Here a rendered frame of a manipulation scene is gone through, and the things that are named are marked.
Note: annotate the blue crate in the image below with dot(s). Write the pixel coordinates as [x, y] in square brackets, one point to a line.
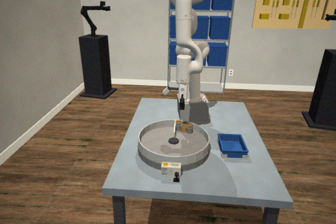
[232, 145]

